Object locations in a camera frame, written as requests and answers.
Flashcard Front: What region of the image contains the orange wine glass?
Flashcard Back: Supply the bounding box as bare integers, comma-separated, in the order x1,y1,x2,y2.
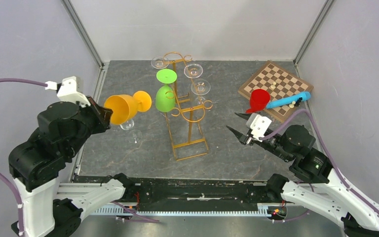
104,90,152,125

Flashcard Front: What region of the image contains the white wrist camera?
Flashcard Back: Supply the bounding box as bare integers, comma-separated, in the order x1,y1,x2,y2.
45,76,90,107
246,113,272,141

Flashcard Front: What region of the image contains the green wine glass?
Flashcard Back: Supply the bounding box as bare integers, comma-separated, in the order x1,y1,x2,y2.
155,69,177,113

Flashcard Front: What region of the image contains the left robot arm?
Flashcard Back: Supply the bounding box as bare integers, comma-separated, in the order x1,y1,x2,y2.
8,97,135,237

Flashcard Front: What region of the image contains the clear wine glass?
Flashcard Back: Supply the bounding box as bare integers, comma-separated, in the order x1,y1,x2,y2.
190,79,211,96
120,119,143,144
151,56,169,70
184,63,203,79

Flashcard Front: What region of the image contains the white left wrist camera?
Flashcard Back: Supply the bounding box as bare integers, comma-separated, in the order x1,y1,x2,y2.
45,76,90,107

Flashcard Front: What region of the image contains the red wine glass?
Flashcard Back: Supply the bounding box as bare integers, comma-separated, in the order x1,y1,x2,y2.
246,89,270,113

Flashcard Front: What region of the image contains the gold wire glass rack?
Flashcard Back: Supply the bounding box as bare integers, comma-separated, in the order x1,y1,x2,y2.
163,51,213,161

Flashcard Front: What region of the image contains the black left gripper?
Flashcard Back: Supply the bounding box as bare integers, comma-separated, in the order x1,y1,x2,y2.
68,94,115,156

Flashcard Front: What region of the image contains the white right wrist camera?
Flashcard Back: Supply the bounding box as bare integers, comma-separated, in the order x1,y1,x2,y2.
246,113,272,141

